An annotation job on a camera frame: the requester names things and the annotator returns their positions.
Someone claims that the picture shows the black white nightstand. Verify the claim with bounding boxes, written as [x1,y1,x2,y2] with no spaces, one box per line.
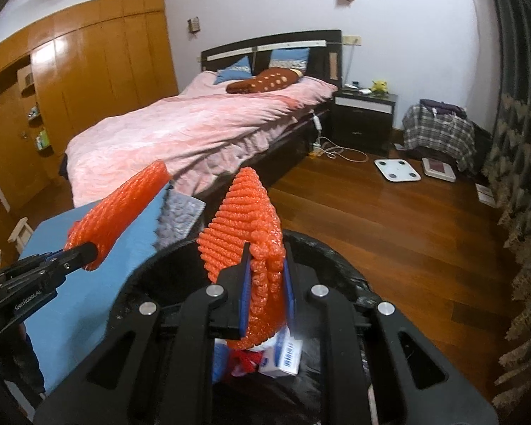
[331,89,397,157]

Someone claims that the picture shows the left wall lamp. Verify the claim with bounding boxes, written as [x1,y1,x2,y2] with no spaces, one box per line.
[188,16,201,35]

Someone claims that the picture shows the dark patterned curtain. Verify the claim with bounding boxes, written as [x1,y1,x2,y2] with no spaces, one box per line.
[484,0,531,415]

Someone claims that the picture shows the right blue pillow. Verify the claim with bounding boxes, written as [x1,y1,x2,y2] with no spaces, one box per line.
[268,48,310,73]

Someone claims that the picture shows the white wooden stool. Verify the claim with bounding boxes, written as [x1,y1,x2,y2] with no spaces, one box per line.
[7,217,34,254]

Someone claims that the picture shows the grey cloth rag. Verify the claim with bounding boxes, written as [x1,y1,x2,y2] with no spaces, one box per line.
[153,187,206,251]

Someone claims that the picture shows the blue pillow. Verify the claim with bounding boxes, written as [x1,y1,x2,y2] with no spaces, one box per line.
[268,48,310,73]
[215,56,253,85]

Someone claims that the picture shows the left blue pillow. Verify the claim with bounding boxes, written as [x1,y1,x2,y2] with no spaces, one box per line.
[215,56,253,85]

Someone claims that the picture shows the black lined trash bin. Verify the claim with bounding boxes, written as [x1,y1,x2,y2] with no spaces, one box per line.
[105,228,382,425]

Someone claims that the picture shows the pink quilt bed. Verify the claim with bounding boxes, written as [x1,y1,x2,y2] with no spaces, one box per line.
[66,71,337,207]

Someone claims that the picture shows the white power strip cable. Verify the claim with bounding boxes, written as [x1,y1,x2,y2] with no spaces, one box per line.
[309,114,370,164]

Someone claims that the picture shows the orange foam net sleeve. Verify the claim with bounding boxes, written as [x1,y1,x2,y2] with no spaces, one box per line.
[196,167,286,350]

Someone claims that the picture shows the white bathroom scale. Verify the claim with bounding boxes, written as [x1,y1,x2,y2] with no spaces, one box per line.
[374,158,421,183]

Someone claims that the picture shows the yellow plush toy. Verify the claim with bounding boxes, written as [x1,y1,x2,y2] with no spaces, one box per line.
[370,80,389,97]

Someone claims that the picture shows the black bed headboard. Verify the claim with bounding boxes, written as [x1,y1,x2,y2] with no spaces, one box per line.
[200,29,343,90]

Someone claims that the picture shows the red fabric bow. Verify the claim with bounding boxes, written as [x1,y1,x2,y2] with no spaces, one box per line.
[226,349,264,377]

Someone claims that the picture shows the brown dotted pillow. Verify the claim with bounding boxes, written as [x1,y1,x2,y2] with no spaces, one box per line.
[226,67,303,94]

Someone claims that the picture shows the wooden wardrobe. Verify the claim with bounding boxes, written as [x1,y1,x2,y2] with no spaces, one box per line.
[0,0,178,209]

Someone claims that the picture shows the plaid clothes pile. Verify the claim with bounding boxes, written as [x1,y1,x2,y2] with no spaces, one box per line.
[402,103,476,172]

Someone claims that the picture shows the white blue alcohol pad box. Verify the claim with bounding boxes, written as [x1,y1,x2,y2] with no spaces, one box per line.
[254,326,303,378]

